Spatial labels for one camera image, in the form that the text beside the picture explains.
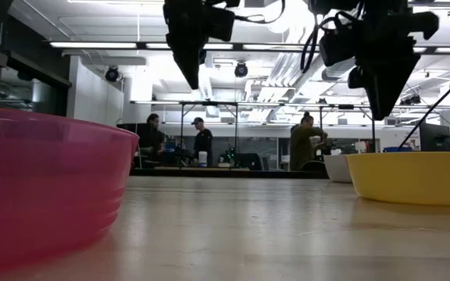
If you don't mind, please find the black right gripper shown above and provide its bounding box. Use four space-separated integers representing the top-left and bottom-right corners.
355 11 441 121

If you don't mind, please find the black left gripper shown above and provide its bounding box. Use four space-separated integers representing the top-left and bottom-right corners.
163 0 210 90

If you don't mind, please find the yellow plastic bowl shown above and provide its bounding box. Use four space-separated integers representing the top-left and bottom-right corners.
345 151 450 207

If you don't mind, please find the pink translucent plastic bowl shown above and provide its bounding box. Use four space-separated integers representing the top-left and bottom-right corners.
0 105 141 274

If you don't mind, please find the black computer monitor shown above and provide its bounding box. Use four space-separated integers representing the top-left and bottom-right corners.
419 122 450 153
116 123 152 136

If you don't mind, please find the person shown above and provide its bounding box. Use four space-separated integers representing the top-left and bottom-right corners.
289 111 330 172
191 116 215 168
145 112 166 167

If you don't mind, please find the white bowl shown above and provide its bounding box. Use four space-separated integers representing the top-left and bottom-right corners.
323 154 354 184

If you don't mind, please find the overhead LED light bar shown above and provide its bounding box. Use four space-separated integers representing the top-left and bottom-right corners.
48 41 450 55

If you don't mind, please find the black chair back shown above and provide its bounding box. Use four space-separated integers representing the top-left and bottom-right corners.
301 160 327 173

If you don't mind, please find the black office chair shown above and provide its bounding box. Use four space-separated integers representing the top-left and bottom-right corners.
234 152 264 171

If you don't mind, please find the dark glass partition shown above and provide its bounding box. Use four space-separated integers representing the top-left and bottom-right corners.
0 15 73 118

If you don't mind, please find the black ceiling-mounted camera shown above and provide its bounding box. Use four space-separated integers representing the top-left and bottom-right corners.
399 94 422 106
105 65 120 83
234 61 249 78

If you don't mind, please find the black metal workstation frame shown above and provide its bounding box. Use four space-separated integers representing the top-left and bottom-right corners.
318 104 377 154
177 100 240 169

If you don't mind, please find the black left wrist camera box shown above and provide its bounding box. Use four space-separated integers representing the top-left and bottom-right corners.
208 6 236 42

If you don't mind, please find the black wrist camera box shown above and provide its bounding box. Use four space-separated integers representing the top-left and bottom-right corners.
318 27 358 67
208 6 236 42

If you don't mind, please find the silver ventilation duct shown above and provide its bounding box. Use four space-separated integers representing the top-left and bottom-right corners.
321 54 353 82

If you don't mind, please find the long black hanging cable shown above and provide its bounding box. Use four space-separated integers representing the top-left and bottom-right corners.
398 58 450 151

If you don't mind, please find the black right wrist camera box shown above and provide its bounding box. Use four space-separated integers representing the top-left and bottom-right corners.
318 27 358 67

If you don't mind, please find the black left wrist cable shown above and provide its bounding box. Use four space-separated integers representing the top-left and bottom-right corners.
234 0 287 25

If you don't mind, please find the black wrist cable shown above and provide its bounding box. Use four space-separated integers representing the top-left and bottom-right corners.
234 0 287 25
301 15 341 75

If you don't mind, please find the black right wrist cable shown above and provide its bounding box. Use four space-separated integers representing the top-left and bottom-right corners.
301 15 341 75

